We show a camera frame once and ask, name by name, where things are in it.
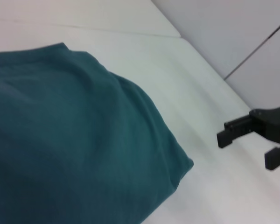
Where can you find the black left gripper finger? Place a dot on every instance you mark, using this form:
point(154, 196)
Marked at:
point(235, 131)
point(276, 157)

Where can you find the teal blue shirt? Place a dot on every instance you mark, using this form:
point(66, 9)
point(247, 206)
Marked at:
point(72, 140)

